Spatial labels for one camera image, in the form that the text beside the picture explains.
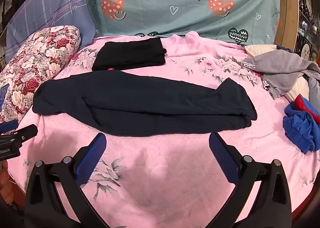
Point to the person's left hand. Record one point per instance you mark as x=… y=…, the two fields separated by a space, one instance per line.
x=4 y=180

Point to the floral red white quilt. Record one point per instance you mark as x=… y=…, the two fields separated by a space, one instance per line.
x=37 y=63

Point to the dark glass cabinet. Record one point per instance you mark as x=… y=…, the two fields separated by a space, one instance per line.
x=308 y=30

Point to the blue pillow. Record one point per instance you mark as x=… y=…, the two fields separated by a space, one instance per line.
x=50 y=0

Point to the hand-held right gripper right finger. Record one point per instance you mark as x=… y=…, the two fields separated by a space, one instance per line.
x=223 y=158

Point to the blue rectangular object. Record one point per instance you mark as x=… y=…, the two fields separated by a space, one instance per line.
x=3 y=95

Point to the blue and red garment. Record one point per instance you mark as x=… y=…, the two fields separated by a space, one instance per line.
x=300 y=128

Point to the dark navy shirt red lettering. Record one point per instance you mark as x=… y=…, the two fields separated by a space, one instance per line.
x=150 y=108

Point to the folded black pants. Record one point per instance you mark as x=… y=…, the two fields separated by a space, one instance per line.
x=130 y=53

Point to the teal heart printed sheet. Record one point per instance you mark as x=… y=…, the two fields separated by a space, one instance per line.
x=175 y=5

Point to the grey garment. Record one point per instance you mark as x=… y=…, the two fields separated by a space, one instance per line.
x=280 y=68

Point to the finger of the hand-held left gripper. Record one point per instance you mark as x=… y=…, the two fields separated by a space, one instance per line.
x=26 y=133
x=8 y=126

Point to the pink floral blanket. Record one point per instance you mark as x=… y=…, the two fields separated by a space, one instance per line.
x=162 y=168

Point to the cream quilted pillow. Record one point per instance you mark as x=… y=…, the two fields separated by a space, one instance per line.
x=255 y=49

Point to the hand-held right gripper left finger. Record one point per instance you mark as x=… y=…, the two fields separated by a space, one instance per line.
x=92 y=158

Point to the wooden bed frame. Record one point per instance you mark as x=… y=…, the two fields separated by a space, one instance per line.
x=287 y=18

